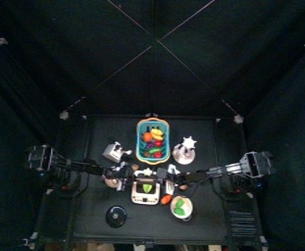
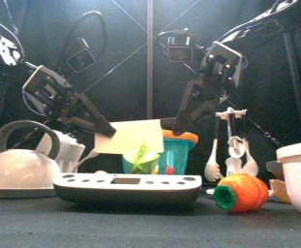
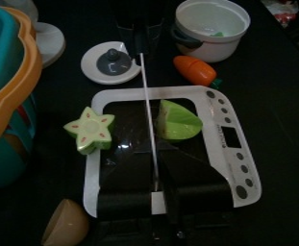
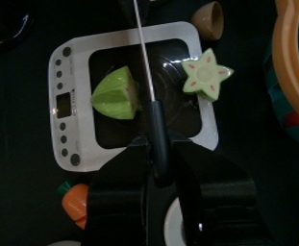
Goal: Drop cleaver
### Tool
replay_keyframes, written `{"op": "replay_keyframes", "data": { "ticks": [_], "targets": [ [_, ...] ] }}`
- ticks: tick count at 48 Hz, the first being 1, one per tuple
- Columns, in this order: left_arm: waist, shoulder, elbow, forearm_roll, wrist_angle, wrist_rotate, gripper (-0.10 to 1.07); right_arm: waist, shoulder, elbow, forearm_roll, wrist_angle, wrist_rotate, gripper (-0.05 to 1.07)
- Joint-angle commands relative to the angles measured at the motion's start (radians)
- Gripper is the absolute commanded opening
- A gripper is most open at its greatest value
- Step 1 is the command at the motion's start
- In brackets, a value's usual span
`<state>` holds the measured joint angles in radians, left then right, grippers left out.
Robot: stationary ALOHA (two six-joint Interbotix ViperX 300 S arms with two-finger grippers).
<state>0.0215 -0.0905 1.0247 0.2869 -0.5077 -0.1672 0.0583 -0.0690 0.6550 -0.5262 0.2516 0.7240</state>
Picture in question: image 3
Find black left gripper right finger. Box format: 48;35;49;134
156;139;235;223

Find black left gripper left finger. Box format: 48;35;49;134
95;149;153;221

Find toy cleaver with black handle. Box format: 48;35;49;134
115;12;161;194

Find beige toy food half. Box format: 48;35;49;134
40;198;91;246

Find white toy cooktop, black surface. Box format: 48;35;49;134
83;85;263;219

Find green starfruit toy slice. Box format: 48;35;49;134
61;106;116;156

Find green toy fruit wedge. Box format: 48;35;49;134
153;99;204;144

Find orange toy carrot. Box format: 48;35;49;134
172;55;223;90

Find white pot lid, grey knob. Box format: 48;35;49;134
80;40;143;86

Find teal basket with orange rim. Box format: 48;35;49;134
0;3;44;190

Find white round-based toy appliance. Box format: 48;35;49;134
0;0;66;69

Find red and white background clutter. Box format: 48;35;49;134
260;0;299;52

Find white toy pot, grey handles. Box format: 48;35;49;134
169;0;251;63

